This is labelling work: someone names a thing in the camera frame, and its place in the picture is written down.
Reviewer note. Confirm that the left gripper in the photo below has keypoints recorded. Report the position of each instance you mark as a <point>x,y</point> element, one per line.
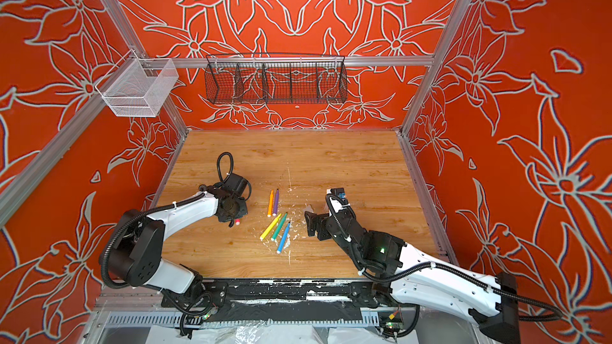
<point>244,211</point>

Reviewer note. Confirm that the blue highlighter pen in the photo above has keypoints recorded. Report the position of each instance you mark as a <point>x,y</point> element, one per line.
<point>284,238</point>

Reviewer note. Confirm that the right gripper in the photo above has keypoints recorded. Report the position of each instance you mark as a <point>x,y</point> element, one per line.
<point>314,224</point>

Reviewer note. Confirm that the white mesh basket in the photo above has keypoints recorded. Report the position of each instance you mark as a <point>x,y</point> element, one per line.
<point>137,87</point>

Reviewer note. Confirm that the purple highlighter pen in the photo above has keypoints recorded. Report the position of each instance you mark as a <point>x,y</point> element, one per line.
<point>276,202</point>

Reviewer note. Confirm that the black wire basket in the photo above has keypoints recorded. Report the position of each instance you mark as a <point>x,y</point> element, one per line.
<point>276,79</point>

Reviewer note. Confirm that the green highlighter pen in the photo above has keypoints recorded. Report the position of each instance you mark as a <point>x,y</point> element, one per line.
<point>279,227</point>

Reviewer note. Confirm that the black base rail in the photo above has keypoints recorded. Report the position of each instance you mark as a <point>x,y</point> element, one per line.
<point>297,300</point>

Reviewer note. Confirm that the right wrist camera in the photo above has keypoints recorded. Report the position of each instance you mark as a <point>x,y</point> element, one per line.
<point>336,199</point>

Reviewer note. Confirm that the yellow highlighter pen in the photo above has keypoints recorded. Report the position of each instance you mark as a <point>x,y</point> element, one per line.
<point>270,227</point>

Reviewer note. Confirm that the orange highlighter pen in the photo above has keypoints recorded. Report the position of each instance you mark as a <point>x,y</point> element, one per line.
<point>270,204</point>

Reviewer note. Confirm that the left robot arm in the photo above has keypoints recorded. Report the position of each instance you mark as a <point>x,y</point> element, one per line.
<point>133,254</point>

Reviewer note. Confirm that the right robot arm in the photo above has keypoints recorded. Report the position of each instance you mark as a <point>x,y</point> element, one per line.
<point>405,276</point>

